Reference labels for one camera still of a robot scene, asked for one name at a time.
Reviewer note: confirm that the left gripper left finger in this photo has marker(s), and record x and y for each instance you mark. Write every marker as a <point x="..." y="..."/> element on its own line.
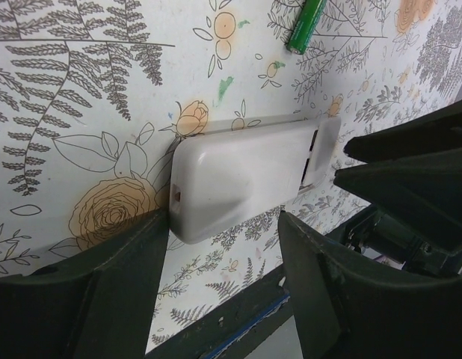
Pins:
<point x="96" y="304"/>

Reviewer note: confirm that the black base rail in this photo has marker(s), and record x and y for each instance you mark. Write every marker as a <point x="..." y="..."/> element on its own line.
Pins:
<point x="236" y="327"/>

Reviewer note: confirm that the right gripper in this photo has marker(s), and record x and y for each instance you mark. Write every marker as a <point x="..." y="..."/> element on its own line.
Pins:
<point x="422" y="192"/>

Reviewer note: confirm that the floral table mat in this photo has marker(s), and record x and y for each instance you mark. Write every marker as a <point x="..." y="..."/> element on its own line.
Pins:
<point x="96" y="95"/>

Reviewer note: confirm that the green battery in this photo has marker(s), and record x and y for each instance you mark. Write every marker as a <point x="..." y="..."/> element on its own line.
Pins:
<point x="305" y="26"/>

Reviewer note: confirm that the grey white remote control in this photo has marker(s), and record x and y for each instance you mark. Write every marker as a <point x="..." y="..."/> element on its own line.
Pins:
<point x="226" y="178"/>

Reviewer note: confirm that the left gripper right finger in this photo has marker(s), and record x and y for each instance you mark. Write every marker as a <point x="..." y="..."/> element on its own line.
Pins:
<point x="348" y="306"/>

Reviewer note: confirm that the white battery cover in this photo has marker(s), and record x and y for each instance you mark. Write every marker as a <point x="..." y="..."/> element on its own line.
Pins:
<point x="321" y="151"/>

